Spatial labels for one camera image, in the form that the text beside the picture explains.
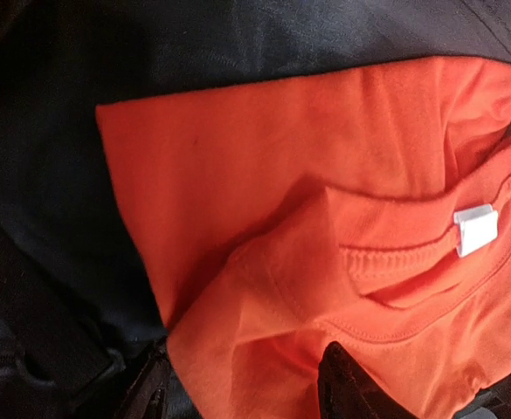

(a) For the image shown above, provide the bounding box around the pale green hard-shell suitcase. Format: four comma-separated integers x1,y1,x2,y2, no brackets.
0,1,511,418

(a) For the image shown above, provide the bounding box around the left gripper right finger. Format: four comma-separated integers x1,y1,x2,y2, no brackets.
318,342,415,419

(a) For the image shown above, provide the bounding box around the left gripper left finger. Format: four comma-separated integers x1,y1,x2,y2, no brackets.
114,340,171,419

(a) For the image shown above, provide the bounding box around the orange red garment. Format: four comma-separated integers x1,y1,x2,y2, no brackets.
96,57,511,418

